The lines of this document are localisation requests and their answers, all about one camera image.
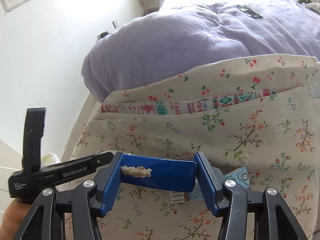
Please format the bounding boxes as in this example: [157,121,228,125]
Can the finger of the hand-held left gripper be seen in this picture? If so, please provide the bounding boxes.
[95,151,114,170]

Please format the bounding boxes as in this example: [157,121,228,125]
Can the floral tablecloth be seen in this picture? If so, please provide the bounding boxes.
[61,85,320,240]

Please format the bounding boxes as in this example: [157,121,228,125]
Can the cherry print cloth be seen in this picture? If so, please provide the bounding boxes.
[100,54,320,115]

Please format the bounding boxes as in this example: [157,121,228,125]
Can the purple bed blanket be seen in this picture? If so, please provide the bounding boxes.
[81,0,320,103]

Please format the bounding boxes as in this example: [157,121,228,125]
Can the light blue packet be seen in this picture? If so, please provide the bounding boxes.
[170,166,250,203]

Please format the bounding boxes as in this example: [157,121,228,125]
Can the small blue box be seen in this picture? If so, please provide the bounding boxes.
[120,154,197,193]

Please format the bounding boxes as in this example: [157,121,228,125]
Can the black plug charger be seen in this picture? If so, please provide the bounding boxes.
[96,31,112,41]

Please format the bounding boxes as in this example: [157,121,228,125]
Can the person's left hand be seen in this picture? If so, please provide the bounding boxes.
[0,198,32,240]

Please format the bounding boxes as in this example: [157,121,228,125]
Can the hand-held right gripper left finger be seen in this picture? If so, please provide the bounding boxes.
[12,152,123,240]

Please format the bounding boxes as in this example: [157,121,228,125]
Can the black eyeglasses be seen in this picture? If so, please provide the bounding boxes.
[237,4,263,19]

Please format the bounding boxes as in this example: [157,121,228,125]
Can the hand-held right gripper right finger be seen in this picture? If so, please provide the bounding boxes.
[194,151,309,240]

